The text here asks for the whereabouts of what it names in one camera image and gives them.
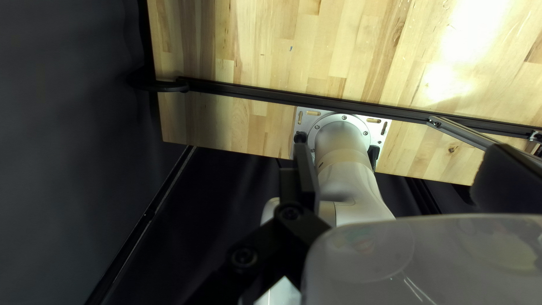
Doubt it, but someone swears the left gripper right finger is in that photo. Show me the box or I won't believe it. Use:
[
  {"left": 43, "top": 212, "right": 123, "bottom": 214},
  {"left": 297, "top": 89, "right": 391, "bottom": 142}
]
[{"left": 470, "top": 143, "right": 542, "bottom": 214}]

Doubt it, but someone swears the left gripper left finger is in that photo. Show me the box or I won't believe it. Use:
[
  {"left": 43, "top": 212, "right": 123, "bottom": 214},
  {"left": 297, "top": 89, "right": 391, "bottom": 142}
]
[{"left": 186, "top": 142, "right": 332, "bottom": 305}]

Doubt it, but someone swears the black base cable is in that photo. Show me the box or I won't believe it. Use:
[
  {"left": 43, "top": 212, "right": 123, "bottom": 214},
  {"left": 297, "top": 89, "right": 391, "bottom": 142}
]
[{"left": 368, "top": 145, "right": 381, "bottom": 171}]

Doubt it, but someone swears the black frame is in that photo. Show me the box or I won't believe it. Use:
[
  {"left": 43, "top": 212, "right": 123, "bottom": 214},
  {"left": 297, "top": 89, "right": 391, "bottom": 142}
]
[{"left": 127, "top": 0, "right": 542, "bottom": 159}]

